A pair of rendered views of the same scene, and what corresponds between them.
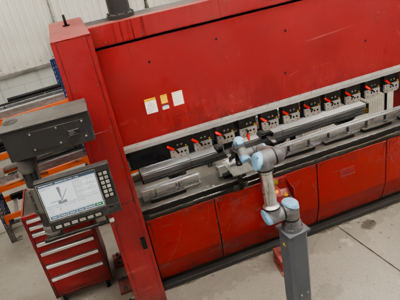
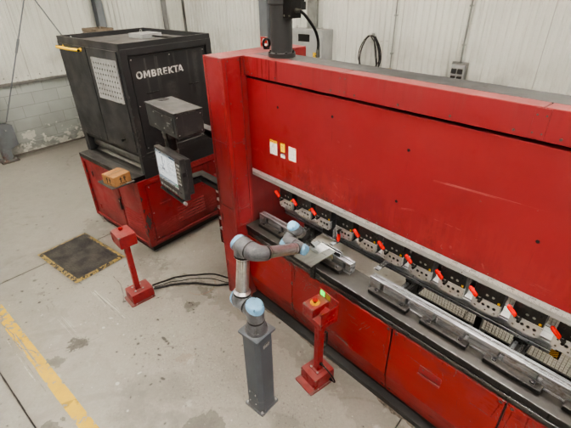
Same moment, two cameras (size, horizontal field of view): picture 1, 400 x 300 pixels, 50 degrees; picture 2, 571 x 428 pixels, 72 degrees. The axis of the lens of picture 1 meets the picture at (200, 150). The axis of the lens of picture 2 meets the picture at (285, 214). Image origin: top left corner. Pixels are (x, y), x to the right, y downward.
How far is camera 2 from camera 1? 2.84 m
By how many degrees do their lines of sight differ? 53
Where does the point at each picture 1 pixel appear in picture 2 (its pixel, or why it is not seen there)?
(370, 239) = not seen: outside the picture
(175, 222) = not seen: hidden behind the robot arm
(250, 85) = (355, 188)
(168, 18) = (294, 72)
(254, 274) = (291, 353)
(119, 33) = (260, 69)
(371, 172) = (466, 414)
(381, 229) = not seen: outside the picture
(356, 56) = (511, 254)
